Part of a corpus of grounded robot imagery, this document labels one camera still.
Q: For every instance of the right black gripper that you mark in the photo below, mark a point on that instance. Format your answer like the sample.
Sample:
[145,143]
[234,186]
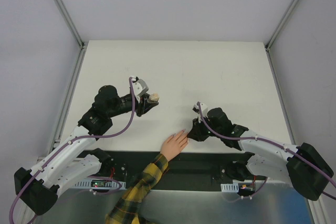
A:
[200,130]

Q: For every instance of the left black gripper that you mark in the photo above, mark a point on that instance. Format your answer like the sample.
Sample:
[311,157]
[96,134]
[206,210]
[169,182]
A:
[142,104]

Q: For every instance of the beige nail polish bottle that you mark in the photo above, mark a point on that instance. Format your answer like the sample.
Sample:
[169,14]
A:
[154,97]

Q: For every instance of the yellow plaid sleeve forearm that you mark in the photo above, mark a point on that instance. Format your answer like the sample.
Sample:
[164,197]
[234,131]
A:
[128,206]

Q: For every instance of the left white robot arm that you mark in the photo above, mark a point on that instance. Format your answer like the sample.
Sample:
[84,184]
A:
[40,186]

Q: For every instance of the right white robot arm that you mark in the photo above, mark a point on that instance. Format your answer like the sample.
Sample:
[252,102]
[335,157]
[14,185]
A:
[301,167]

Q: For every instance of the person's hand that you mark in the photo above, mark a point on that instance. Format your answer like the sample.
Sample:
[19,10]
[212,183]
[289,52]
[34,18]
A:
[174,144]

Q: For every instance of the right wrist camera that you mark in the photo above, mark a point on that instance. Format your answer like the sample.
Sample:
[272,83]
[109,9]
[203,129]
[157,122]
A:
[201,110]

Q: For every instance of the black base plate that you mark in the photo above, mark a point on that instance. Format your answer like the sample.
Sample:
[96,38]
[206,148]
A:
[187,172]

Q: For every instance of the right white cable duct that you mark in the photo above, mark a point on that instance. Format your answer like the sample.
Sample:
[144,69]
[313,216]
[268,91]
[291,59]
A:
[230,188]

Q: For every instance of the white cable duct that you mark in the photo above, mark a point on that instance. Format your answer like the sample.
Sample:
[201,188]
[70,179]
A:
[91,183]
[230,188]

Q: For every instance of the left white cable duct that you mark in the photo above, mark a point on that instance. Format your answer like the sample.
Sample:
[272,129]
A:
[91,183]

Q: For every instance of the left aluminium frame rail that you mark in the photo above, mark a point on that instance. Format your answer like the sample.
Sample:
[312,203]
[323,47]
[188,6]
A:
[25,213]

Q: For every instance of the aluminium frame rail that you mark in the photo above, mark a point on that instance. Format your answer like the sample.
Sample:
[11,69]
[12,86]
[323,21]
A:
[316,209]
[25,213]

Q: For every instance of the left aluminium frame post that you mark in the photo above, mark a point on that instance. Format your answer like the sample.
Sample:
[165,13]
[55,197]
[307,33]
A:
[69,22]

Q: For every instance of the aluminium frame post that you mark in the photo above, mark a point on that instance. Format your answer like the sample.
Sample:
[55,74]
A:
[282,23]
[69,22]

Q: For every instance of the right aluminium frame rail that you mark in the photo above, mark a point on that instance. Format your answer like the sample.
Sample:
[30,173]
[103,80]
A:
[316,209]

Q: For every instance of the right aluminium frame post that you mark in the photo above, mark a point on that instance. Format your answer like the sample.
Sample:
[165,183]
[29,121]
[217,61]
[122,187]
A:
[282,23]

